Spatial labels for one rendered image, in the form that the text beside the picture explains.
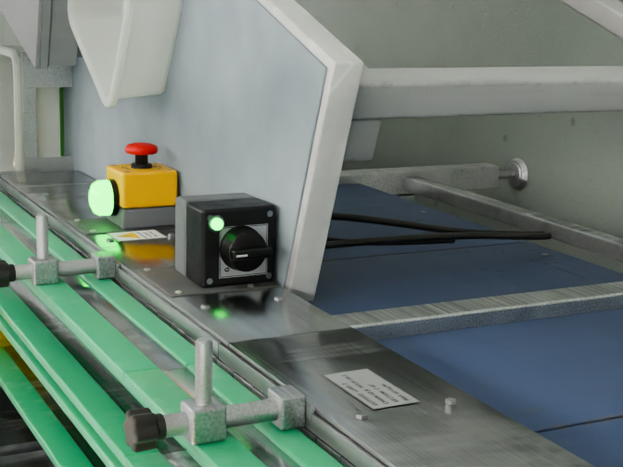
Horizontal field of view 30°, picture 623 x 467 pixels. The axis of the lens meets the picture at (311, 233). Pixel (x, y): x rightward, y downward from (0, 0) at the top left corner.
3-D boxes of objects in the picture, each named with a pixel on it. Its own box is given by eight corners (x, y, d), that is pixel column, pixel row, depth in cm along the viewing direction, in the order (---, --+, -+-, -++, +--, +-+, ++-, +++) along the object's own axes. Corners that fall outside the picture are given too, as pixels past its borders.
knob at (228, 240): (260, 267, 117) (274, 275, 114) (219, 271, 115) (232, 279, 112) (260, 223, 116) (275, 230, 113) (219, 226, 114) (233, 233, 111)
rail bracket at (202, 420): (291, 412, 88) (120, 439, 82) (293, 319, 86) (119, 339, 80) (314, 431, 84) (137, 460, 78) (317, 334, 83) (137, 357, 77)
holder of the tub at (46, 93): (48, 204, 203) (3, 207, 200) (44, 44, 197) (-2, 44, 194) (74, 223, 188) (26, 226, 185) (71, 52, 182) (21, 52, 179)
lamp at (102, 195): (108, 211, 144) (84, 213, 143) (108, 176, 144) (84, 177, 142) (120, 219, 141) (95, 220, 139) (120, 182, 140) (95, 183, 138)
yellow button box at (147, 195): (162, 215, 149) (106, 219, 146) (162, 157, 148) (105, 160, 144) (181, 226, 143) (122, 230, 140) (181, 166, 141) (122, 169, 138)
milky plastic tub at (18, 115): (44, 174, 202) (-7, 176, 198) (42, 44, 197) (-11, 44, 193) (71, 191, 187) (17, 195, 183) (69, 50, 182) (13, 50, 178)
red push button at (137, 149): (120, 169, 144) (120, 141, 143) (151, 167, 146) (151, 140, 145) (131, 173, 140) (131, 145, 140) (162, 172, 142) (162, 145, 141)
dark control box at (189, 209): (247, 264, 125) (173, 271, 121) (248, 191, 123) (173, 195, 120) (280, 282, 118) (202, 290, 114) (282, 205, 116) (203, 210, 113)
